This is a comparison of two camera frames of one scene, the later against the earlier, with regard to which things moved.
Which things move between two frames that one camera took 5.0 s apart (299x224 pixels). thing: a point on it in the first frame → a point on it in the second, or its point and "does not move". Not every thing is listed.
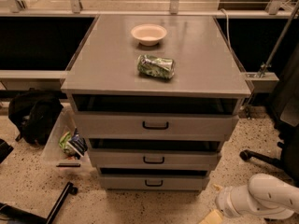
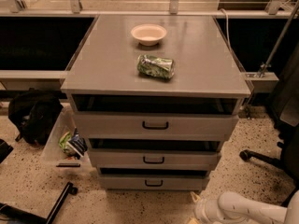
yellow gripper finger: [214, 217] → [193, 198]
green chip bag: [155, 66] does not move
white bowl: [149, 35] does not move
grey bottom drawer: [154, 183] does not move
